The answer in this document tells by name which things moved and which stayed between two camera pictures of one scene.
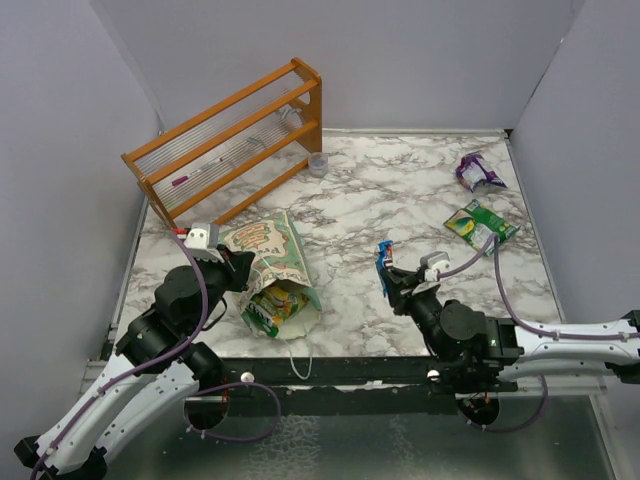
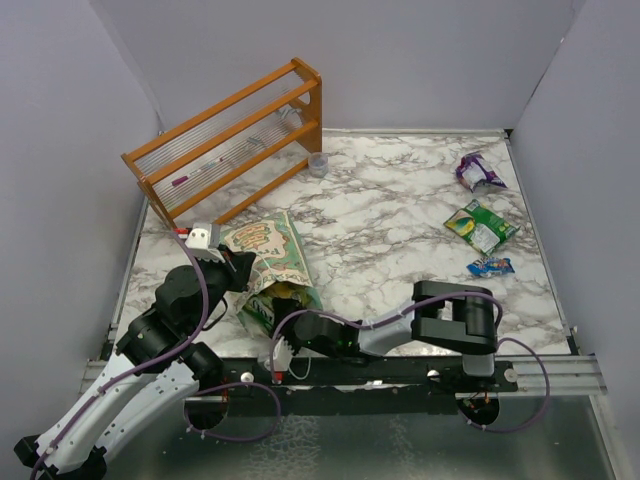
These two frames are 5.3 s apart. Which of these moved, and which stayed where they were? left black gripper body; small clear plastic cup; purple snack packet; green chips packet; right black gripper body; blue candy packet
Moved: blue candy packet; right black gripper body
Stayed: left black gripper body; purple snack packet; green chips packet; small clear plastic cup
